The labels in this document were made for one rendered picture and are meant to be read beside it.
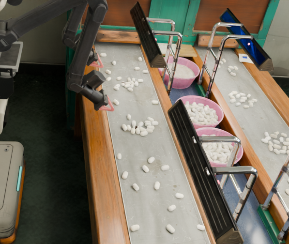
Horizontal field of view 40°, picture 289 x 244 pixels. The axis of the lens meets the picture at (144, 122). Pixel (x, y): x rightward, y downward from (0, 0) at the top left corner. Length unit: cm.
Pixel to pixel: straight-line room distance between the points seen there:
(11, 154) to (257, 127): 141
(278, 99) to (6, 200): 162
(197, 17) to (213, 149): 107
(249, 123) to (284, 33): 187
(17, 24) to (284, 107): 154
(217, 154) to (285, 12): 217
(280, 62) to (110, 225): 296
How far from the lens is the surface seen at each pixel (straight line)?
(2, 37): 156
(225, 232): 117
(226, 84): 249
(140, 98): 219
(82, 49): 163
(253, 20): 289
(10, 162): 244
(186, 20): 270
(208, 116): 216
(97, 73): 174
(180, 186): 173
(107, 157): 175
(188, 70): 255
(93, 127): 190
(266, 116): 232
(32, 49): 359
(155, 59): 186
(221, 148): 197
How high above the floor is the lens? 196
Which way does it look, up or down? 37 degrees down
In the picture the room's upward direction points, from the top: 10 degrees clockwise
